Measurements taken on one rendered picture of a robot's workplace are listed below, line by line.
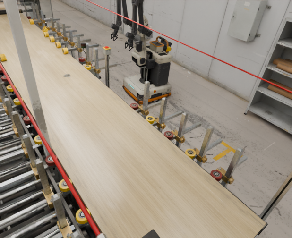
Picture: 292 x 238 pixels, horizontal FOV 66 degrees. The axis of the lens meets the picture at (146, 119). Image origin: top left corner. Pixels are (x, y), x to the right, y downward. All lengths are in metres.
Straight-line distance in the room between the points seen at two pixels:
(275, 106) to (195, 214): 3.24
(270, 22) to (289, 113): 1.48
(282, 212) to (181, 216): 1.72
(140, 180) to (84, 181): 0.36
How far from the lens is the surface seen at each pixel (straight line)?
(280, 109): 4.40
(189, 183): 1.58
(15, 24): 1.36
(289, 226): 2.91
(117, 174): 1.56
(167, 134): 1.88
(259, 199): 2.94
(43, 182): 1.50
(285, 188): 1.56
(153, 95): 3.78
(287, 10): 4.16
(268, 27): 4.27
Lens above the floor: 2.12
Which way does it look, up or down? 37 degrees down
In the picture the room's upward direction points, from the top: 6 degrees clockwise
